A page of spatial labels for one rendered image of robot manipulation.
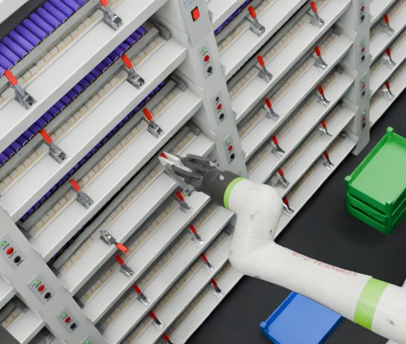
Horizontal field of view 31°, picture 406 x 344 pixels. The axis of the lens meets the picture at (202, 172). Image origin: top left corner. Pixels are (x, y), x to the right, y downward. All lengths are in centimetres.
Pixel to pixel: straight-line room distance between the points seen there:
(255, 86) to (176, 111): 36
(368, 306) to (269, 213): 32
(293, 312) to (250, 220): 109
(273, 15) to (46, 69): 80
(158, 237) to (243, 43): 64
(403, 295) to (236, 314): 123
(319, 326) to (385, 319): 111
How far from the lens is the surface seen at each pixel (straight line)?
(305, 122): 266
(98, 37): 165
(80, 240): 203
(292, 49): 235
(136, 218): 206
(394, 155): 297
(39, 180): 171
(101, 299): 220
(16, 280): 183
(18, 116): 158
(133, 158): 192
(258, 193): 178
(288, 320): 282
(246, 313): 285
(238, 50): 209
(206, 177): 190
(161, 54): 185
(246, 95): 224
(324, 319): 281
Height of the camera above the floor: 259
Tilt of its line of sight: 54 degrees down
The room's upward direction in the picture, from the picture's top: 18 degrees counter-clockwise
